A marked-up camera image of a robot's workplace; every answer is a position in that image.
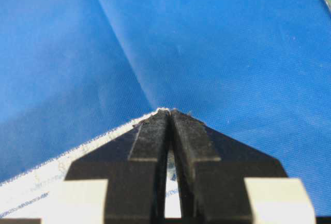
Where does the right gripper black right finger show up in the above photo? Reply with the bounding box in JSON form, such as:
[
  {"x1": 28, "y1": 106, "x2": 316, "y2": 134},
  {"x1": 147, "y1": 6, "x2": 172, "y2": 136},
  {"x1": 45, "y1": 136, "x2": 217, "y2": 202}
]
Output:
[{"x1": 170, "y1": 110, "x2": 287, "y2": 223}]

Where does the white blue-striped towel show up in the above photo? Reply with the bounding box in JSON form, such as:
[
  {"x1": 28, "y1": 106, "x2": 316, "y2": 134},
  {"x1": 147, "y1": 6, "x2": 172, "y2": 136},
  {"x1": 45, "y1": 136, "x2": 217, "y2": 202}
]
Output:
[{"x1": 1, "y1": 108, "x2": 172, "y2": 223}]

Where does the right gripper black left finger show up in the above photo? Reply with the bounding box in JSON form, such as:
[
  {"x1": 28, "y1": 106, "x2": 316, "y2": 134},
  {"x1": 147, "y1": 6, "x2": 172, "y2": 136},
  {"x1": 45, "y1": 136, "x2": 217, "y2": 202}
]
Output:
[{"x1": 65, "y1": 110, "x2": 170, "y2": 223}]

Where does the blue table cloth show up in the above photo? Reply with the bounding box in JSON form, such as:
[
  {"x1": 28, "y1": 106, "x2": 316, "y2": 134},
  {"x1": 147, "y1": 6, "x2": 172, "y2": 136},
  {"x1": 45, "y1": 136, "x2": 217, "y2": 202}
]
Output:
[{"x1": 1, "y1": 0, "x2": 330, "y2": 216}]

